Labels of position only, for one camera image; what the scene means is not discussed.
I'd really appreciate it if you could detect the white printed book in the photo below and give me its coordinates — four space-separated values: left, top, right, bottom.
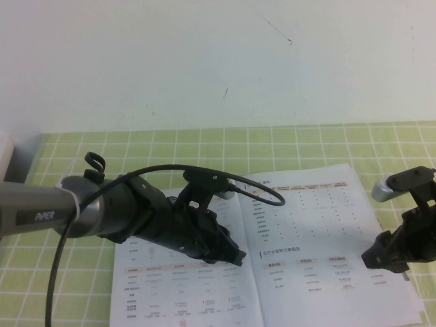
108 162 425 327

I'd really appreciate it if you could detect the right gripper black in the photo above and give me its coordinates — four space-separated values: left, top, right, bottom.
360 200 436 274

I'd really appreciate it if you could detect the white cable tie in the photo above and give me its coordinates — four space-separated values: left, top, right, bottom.
54 182 83 224

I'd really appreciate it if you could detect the black left camera cable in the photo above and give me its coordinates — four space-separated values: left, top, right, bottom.
46 164 286 327

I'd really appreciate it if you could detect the white box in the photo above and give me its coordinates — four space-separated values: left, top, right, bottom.
0 132 16 182

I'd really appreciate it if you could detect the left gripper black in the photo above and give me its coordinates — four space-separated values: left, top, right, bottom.
127 176 249 269

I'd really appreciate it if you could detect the black strap loop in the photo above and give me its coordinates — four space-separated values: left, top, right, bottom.
83 151 107 187

